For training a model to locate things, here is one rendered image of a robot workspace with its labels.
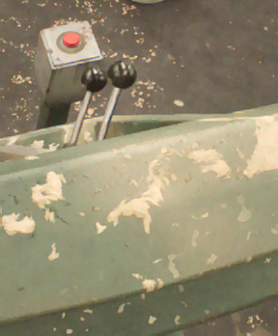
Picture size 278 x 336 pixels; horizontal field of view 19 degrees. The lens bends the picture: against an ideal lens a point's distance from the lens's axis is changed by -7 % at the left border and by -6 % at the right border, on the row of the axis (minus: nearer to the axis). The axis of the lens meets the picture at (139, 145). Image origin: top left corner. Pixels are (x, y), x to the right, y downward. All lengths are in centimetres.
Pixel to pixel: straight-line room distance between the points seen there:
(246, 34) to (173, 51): 34
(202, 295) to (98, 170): 30
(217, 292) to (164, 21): 243
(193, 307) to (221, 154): 28
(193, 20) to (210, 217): 268
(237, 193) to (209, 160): 3
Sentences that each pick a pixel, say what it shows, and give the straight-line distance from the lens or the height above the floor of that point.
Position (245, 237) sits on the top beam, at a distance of 58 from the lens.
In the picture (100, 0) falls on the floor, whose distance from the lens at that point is 319.
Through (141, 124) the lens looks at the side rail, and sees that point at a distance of 153.
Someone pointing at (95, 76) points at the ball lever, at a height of 146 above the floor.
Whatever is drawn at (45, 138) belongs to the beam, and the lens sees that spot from 176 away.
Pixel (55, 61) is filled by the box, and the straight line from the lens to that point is 183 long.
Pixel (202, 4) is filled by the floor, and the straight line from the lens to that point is 329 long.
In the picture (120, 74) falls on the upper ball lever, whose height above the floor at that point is 155.
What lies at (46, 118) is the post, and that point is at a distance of 207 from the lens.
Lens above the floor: 241
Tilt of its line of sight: 58 degrees down
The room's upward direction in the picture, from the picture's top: 22 degrees clockwise
